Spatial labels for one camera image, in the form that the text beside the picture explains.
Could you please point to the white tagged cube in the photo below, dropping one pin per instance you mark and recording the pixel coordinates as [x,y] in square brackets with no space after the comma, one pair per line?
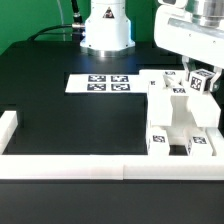
[199,80]

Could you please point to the white chair back frame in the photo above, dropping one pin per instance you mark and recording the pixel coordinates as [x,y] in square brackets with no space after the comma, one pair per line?
[171,78]

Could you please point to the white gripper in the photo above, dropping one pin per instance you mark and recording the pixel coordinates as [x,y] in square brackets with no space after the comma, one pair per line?
[195,30]

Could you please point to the white marker base plate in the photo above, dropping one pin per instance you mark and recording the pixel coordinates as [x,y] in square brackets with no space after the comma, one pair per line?
[106,83]

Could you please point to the white U-shaped fence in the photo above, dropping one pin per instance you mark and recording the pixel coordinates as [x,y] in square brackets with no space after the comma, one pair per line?
[101,167]

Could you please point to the white chair seat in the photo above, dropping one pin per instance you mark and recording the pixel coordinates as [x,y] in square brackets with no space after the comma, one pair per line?
[174,109]

